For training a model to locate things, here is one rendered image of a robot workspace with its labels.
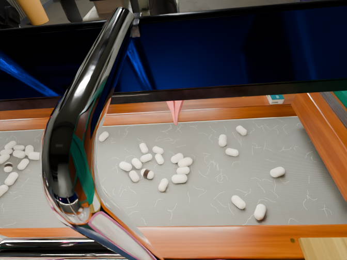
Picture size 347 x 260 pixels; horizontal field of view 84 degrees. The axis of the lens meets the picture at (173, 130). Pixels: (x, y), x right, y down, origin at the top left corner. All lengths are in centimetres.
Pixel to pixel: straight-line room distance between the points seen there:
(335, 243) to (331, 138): 19
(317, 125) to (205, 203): 30
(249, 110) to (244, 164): 18
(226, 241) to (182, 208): 11
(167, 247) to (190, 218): 8
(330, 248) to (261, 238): 11
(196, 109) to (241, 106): 13
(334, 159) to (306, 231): 15
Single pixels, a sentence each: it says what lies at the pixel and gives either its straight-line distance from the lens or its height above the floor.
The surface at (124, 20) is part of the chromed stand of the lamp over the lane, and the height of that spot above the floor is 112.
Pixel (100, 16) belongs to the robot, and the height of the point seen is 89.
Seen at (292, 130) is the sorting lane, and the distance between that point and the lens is 63.
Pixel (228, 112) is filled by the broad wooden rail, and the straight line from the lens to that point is 61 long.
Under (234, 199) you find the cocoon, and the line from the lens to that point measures 46.
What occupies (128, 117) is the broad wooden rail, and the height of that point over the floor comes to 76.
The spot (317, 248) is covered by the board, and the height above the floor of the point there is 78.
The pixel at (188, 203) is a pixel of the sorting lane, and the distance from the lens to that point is 47.
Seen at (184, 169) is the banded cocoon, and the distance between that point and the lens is 48.
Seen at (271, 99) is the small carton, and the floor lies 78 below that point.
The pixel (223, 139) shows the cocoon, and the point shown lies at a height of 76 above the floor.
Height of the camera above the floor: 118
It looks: 49 degrees down
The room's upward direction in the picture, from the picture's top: 8 degrees counter-clockwise
